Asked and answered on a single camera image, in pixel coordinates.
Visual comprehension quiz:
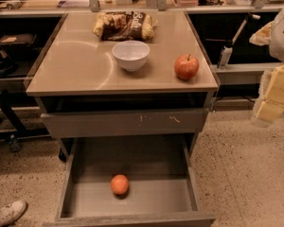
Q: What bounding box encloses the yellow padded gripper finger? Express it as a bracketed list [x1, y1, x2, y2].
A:
[249, 22, 272, 46]
[254, 63, 284, 123]

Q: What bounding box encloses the orange fruit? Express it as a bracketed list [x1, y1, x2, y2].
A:
[110, 174, 129, 195]

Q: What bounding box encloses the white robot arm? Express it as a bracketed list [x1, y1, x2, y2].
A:
[249, 8, 284, 127]

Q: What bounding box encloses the closed top drawer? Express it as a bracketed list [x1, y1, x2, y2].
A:
[41, 108, 208, 138]

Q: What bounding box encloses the open middle drawer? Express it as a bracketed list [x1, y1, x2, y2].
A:
[43, 135, 215, 227]

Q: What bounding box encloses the grey drawer cabinet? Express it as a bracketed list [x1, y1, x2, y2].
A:
[27, 11, 219, 148]

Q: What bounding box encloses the red apple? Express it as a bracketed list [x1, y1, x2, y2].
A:
[174, 54, 199, 80]

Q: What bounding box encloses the brown chip bag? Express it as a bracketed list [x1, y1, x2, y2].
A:
[92, 11, 157, 42]

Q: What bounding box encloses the white bowl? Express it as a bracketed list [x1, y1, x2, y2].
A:
[112, 41, 151, 72]

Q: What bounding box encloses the white sneaker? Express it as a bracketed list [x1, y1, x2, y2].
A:
[0, 201, 27, 227]

